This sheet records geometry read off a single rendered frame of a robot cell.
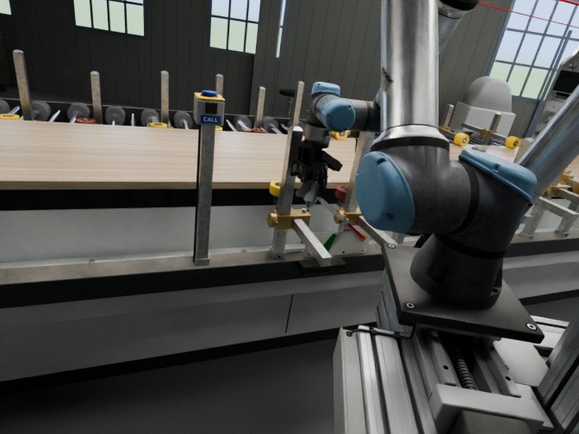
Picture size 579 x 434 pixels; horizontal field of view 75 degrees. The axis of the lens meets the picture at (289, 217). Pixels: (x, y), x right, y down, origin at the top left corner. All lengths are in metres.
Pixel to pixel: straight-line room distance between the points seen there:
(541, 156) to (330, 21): 5.48
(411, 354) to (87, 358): 1.35
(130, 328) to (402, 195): 1.33
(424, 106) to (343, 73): 5.59
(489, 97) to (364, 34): 1.96
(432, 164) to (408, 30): 0.21
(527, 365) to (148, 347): 1.37
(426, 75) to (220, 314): 1.32
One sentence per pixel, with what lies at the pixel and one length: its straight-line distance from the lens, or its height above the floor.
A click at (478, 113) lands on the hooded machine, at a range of 5.81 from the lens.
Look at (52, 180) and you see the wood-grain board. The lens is 1.35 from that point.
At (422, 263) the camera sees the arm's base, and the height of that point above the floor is 1.07.
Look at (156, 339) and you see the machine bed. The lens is 1.72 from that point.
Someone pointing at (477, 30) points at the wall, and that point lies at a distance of 6.51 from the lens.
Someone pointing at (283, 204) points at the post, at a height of 0.91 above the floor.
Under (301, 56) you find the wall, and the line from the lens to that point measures 6.17.
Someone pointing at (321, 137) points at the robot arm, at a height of 1.16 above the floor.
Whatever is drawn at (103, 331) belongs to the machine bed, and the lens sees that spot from 1.67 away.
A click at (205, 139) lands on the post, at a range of 1.07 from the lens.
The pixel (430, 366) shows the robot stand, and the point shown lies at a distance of 0.64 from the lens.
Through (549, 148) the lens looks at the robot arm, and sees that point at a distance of 0.84.
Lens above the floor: 1.39
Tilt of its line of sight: 25 degrees down
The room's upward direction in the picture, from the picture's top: 9 degrees clockwise
